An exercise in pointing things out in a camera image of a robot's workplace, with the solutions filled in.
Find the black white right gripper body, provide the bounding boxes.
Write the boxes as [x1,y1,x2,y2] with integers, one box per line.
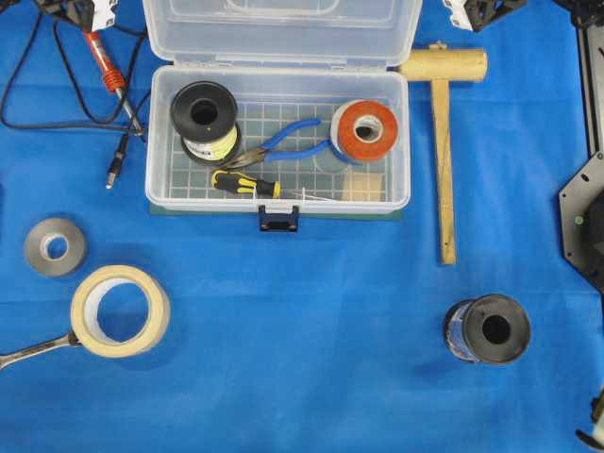
[443,0,527,32]

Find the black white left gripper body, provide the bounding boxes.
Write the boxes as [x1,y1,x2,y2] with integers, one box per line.
[35,0,118,32]

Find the clear plastic tool box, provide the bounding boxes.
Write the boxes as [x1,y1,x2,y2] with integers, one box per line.
[143,1,422,214]

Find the wooden block in box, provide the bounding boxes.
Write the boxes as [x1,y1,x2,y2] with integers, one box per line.
[342,172,385,202]

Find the green mat under box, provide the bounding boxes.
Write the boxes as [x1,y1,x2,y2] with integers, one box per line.
[148,203,404,221]

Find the wooden mallet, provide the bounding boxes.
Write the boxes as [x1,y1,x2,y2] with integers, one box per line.
[397,42,488,265]

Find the red tape roll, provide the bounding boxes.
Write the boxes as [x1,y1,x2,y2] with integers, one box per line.
[329,99,399,164]

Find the black yellow screwdriver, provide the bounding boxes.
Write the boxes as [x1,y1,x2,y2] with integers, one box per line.
[211,170,281,199]

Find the grey tape roll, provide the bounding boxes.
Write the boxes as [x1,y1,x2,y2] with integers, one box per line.
[25,218,88,277]

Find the beige masking tape roll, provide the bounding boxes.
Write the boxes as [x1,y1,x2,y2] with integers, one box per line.
[70,265,171,359]

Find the steel wrench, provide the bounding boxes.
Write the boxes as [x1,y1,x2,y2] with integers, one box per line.
[0,331,82,369]

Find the black white object corner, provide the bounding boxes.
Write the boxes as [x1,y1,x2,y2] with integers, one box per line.
[576,389,604,452]

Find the orange handled soldering iron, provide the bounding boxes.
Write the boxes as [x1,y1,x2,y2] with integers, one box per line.
[83,32,143,137]

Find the black soldering iron cable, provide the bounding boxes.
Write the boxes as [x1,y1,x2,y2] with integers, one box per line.
[0,11,152,191]

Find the black yellow wire spool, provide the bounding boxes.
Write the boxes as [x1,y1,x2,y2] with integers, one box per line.
[170,81,242,167]

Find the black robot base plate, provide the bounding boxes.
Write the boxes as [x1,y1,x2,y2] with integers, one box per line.
[558,1,603,293]

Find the blue handled pliers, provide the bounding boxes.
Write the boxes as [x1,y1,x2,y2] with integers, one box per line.
[222,118,353,170]

